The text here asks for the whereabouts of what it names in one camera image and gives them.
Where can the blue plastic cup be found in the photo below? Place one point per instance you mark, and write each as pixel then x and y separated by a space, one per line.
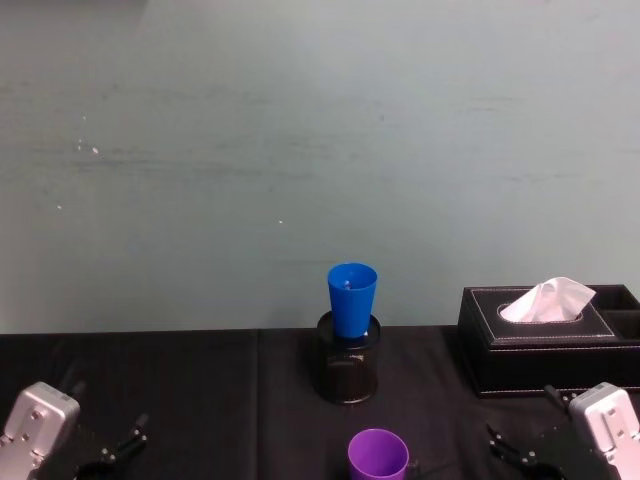
pixel 351 310

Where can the black table cloth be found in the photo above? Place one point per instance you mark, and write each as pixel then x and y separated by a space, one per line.
pixel 210 400

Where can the purple plastic cup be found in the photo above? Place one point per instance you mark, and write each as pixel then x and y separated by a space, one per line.
pixel 375 455

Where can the black leather tissue box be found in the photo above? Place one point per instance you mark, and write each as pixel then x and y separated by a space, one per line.
pixel 540 365

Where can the black mesh pen holder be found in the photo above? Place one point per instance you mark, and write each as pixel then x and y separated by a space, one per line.
pixel 347 375

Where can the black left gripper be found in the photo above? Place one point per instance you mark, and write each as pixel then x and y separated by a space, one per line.
pixel 62 467

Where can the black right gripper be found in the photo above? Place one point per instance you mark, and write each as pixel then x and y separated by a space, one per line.
pixel 560 452

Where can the white paper tissue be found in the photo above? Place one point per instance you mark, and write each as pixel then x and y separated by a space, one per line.
pixel 550 302

